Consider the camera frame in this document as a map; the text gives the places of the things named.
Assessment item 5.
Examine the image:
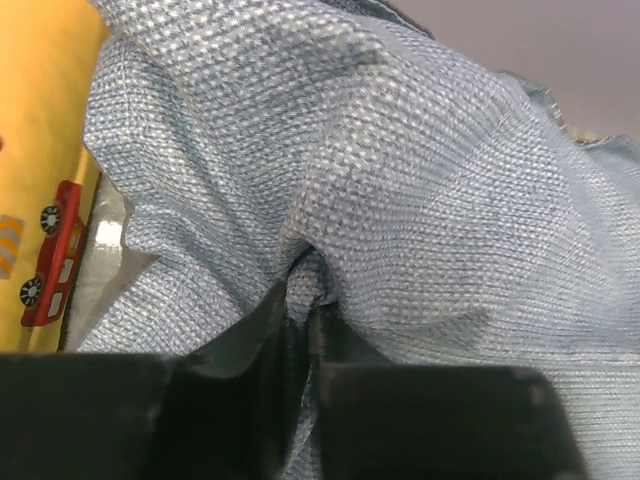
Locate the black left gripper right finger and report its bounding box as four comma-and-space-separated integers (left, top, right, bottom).
308, 305, 588, 479

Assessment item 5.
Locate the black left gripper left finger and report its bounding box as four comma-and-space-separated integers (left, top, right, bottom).
1, 281, 295, 479

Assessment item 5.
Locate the grey striped pillowcase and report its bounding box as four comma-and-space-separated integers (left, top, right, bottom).
80, 1, 639, 479

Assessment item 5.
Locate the yellow cartoon car pillow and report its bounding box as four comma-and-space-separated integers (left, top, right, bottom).
1, 0, 108, 352

